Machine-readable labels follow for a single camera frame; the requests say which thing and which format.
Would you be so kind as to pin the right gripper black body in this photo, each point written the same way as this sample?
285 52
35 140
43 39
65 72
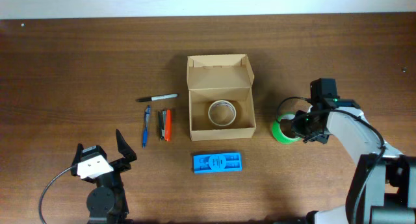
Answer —
312 134

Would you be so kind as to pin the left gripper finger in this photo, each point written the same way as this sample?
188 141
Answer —
124 148
78 154

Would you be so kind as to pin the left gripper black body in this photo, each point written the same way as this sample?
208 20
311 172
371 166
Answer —
117 164

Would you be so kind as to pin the green tape roll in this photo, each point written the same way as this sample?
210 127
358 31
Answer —
281 129

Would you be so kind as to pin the blue plastic case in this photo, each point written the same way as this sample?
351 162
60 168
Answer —
217 163

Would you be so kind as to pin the white masking tape roll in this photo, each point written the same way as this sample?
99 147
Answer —
222 113

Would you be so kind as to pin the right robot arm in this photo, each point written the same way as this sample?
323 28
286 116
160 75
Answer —
383 187

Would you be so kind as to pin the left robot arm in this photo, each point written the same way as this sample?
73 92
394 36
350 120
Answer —
107 203

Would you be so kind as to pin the blue ballpoint pen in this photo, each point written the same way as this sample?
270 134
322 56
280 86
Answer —
146 123

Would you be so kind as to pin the orange black stapler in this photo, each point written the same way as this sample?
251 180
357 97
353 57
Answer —
165 124

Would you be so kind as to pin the black permanent marker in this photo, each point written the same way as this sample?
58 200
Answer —
157 98

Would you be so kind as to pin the open cardboard box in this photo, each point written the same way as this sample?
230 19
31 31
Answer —
220 77

